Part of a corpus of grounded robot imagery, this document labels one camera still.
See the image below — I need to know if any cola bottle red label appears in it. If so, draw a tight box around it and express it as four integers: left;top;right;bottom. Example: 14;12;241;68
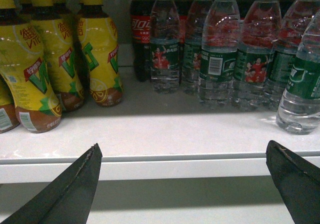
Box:
129;0;155;82

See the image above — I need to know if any lemon tea bottle far left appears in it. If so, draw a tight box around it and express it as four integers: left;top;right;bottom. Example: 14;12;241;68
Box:
0;76;20;134

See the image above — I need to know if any yellow lemon tea bottle right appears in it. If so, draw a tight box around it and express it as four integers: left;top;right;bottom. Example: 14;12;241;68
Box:
77;0;124;107

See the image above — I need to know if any yellow lemon tea bottle middle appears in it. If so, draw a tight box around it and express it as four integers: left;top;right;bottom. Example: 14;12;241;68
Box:
31;0;84;112

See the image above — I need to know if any yellow lemon tea bottle front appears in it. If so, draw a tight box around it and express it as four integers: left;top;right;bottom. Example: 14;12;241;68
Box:
0;0;62;133

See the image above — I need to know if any water bottle green label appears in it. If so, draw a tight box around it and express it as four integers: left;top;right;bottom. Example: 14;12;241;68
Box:
181;0;213;96
276;12;320;135
197;0;241;109
230;0;282;111
264;0;320;112
149;0;180;94

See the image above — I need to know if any yellow lemon tea bottle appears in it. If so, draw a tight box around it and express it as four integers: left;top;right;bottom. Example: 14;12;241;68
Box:
0;0;62;133
31;0;84;112
77;0;124;107

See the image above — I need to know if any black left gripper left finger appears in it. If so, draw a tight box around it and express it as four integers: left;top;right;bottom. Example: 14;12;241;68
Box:
2;143;103;224

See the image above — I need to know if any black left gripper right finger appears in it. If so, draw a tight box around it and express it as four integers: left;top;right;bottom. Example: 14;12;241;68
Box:
266;140;320;224

